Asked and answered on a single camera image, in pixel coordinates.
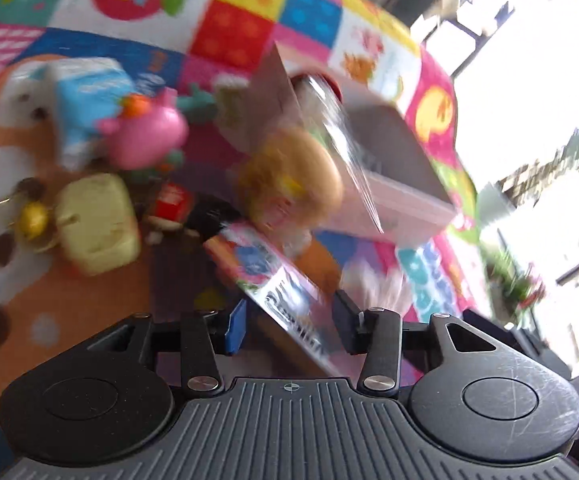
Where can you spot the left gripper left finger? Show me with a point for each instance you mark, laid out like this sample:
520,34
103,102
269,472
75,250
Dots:
203,335

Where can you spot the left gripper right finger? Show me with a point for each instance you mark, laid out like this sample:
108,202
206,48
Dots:
376,334

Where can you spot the colourful picture book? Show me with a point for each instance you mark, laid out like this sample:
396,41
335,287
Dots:
292,311

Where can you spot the red toy can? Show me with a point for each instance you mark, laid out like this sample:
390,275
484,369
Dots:
168,212

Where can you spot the yellow toast toy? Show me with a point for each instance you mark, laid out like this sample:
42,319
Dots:
97,228

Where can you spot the brown bun plush toy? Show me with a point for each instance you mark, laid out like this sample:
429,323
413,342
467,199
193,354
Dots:
289,185

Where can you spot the small gold toy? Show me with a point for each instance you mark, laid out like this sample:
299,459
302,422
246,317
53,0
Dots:
33,223

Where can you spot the pink pig toy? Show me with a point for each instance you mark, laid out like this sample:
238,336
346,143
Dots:
145,130

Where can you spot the colourful cartoon play mat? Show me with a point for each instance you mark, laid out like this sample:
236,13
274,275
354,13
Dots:
45,305

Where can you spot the blue white milk carton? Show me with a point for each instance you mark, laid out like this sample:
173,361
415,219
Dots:
74,94

